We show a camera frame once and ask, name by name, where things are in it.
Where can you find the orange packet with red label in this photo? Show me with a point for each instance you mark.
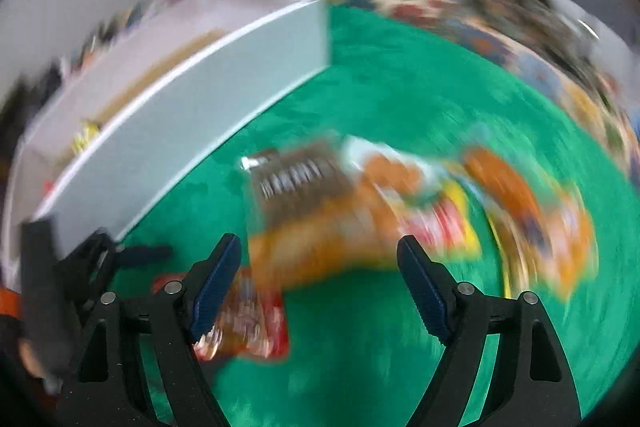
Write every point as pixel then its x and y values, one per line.
pixel 430 217

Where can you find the green patterned bedspread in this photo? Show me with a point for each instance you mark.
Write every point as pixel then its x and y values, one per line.
pixel 400 97

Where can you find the yellow snack packet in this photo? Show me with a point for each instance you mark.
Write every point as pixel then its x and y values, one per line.
pixel 87 137

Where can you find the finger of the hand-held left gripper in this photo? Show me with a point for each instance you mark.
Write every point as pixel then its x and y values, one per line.
pixel 95 257

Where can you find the vacuum-packed orange sweet potato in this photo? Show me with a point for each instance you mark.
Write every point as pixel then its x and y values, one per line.
pixel 530 207

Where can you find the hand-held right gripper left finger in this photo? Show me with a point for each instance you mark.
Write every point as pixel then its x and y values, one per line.
pixel 215 287

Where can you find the red snack packet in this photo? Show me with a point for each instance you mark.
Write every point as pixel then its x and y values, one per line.
pixel 255 322

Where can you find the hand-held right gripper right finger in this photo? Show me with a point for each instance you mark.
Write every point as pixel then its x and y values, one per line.
pixel 425 287

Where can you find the brown and orange packet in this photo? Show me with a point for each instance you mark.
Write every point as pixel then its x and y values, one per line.
pixel 310 227

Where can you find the orange cloth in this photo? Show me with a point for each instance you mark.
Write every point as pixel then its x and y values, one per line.
pixel 10 304

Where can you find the dark floral patterned cloth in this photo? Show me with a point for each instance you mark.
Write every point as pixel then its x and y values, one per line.
pixel 540 17

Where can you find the white rectangular box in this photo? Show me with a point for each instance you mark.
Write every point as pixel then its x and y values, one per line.
pixel 200 107

